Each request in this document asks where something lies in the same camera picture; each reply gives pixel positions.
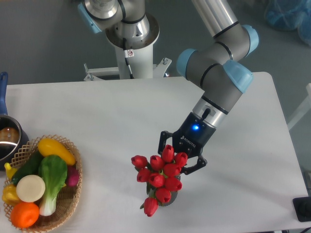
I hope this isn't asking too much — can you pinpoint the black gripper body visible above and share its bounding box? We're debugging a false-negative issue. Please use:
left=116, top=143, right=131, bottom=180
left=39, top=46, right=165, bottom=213
left=172, top=112, right=216, bottom=158

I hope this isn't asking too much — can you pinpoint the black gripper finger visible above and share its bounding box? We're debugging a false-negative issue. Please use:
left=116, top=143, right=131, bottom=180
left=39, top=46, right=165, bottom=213
left=181, top=154, right=207, bottom=175
left=157, top=131, right=173, bottom=154

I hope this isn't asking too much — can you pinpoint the red tulip bouquet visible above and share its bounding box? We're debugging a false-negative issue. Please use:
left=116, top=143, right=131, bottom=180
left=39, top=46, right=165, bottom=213
left=131, top=145, right=188, bottom=217

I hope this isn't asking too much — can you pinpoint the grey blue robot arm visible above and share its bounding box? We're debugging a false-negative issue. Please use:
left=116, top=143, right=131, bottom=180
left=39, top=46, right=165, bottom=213
left=78, top=0, right=259, bottom=174

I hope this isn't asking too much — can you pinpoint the dark grey ribbed vase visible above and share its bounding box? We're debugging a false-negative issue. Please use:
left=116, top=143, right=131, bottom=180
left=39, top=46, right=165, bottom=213
left=155, top=175, right=182, bottom=206

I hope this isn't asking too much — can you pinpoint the purple radish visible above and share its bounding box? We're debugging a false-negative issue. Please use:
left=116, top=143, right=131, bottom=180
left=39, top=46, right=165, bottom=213
left=65, top=166, right=80, bottom=187

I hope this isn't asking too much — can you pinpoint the black device at edge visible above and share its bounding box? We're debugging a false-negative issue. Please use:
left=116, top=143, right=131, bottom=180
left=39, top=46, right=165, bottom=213
left=293, top=197, right=311, bottom=222

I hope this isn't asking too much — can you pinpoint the woven wicker basket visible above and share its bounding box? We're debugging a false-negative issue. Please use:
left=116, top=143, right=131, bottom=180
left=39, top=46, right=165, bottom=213
left=10, top=135, right=83, bottom=233

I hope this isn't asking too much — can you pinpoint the green bok choy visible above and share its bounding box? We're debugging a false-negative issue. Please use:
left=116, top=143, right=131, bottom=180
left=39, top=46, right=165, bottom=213
left=38, top=155, right=68, bottom=216

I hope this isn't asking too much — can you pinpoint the yellow squash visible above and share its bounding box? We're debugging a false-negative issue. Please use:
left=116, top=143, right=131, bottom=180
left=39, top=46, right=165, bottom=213
left=37, top=138, right=76, bottom=166

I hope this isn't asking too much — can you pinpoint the dark green cucumber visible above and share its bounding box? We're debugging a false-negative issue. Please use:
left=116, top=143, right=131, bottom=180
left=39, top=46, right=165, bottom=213
left=11, top=150, right=44, bottom=186

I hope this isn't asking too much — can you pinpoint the blue plastic bag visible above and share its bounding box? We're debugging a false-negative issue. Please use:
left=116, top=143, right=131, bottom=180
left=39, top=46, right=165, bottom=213
left=264, top=0, right=311, bottom=46

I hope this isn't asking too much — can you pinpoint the orange fruit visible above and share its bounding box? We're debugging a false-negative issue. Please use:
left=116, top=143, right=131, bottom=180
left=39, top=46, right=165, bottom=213
left=10, top=202, right=39, bottom=228

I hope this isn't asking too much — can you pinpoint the yellow bell pepper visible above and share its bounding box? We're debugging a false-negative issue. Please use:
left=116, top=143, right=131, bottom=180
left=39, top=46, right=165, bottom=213
left=2, top=184, right=21, bottom=206

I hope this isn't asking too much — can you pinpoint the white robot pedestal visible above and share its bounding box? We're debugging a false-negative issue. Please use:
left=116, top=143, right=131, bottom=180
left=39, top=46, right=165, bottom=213
left=84, top=44, right=172, bottom=81

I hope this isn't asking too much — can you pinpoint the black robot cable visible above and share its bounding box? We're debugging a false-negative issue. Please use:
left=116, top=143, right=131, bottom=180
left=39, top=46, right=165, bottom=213
left=122, top=37, right=135, bottom=80

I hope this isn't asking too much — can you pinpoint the white furniture frame right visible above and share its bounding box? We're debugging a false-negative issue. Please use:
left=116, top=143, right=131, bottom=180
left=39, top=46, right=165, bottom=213
left=287, top=83, right=311, bottom=131

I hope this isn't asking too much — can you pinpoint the blue handled saucepan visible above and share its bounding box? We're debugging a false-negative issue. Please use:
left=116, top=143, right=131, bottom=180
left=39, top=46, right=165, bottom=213
left=0, top=72, right=29, bottom=171

